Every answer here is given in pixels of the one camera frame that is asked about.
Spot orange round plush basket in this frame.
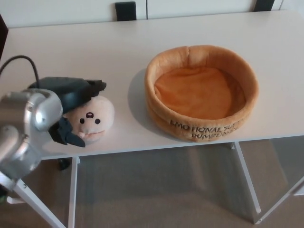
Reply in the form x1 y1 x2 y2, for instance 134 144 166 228
144 45 260 143

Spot dark brown furniture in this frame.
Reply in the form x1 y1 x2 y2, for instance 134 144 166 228
0 13 9 60

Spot pink plush dumpling toy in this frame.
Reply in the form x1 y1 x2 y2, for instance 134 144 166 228
65 94 117 144

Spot small black floor object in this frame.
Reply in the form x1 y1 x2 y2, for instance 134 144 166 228
57 158 71 171

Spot white table leg frame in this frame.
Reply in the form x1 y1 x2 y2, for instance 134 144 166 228
228 141 304 225
0 156 81 228

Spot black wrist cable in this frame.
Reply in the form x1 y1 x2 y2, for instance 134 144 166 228
0 55 41 84

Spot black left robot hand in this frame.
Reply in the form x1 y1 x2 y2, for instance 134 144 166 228
27 76 108 148

